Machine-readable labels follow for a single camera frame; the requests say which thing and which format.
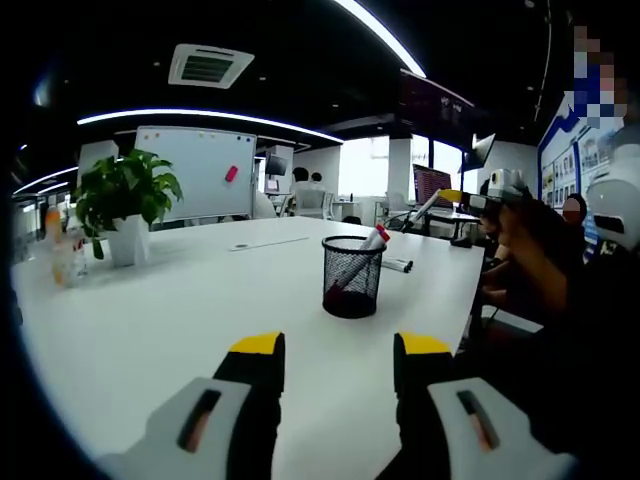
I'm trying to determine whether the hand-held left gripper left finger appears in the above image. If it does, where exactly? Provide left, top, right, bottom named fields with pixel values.
left=97, top=330, right=286, bottom=480

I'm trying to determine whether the white chest-worn device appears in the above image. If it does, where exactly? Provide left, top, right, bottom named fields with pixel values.
left=584, top=139, right=640, bottom=246

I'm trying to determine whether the person's right hand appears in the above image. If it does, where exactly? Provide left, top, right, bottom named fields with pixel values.
left=477, top=199, right=536, bottom=251

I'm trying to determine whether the red-capped whiteboard marker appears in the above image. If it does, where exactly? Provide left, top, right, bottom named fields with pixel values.
left=360, top=223, right=390, bottom=251

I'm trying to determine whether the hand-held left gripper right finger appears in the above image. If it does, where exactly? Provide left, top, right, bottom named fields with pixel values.
left=372, top=331, right=581, bottom=480

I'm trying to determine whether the green plant in white pot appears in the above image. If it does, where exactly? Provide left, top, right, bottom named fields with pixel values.
left=74, top=148, right=184, bottom=269

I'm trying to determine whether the row of coloured magnets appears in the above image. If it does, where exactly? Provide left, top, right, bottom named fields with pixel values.
left=142, top=130, right=253, bottom=144

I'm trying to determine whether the blue white wall poster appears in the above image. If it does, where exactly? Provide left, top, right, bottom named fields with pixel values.
left=537, top=92, right=626, bottom=211

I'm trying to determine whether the black mesh pen holder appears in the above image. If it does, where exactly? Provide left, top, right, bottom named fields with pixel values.
left=321, top=235, right=388, bottom=320

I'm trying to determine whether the tilted wall monitor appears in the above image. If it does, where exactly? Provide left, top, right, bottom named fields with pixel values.
left=462, top=132, right=497, bottom=174

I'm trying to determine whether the orange drink bottle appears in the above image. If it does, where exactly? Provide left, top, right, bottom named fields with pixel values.
left=44, top=205, right=64, bottom=246

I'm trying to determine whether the whiteboard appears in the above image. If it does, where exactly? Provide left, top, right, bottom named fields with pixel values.
left=133, top=125, right=258, bottom=224

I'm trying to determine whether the dark hanging display screen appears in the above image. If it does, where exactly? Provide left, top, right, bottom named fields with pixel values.
left=398, top=68, right=476, bottom=139

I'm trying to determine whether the person's dark clothing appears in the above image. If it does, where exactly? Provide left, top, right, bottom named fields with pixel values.
left=499, top=259, right=640, bottom=461

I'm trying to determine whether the clear water bottle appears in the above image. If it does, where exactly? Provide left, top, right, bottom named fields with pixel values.
left=67, top=227, right=90, bottom=279

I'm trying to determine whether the white ceiling air conditioner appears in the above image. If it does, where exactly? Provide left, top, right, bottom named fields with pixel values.
left=167, top=43, right=256, bottom=90

